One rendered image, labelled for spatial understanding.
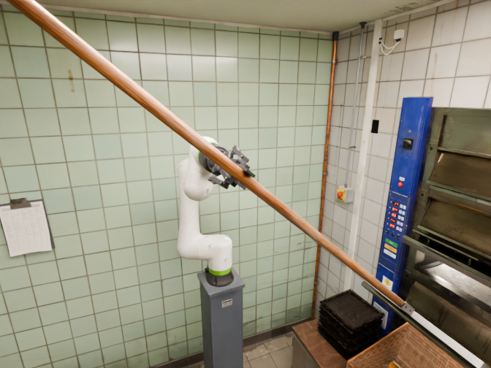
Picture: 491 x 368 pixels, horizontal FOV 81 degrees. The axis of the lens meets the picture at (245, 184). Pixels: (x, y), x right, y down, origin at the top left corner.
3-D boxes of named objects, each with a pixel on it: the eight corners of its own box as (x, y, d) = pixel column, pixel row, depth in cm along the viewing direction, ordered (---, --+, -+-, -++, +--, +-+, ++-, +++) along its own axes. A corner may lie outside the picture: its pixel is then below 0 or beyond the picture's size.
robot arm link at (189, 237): (181, 253, 161) (181, 158, 156) (210, 255, 160) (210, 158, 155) (172, 261, 149) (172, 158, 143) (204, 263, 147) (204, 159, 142)
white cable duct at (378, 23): (340, 326, 242) (377, 20, 175) (345, 331, 237) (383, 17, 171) (339, 327, 241) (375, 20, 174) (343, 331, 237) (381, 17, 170)
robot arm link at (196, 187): (207, 159, 135) (229, 165, 135) (202, 182, 138) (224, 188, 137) (181, 169, 100) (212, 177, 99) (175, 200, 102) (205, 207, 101)
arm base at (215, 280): (197, 264, 170) (196, 255, 169) (221, 258, 176) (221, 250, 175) (212, 290, 148) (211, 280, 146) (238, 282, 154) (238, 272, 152)
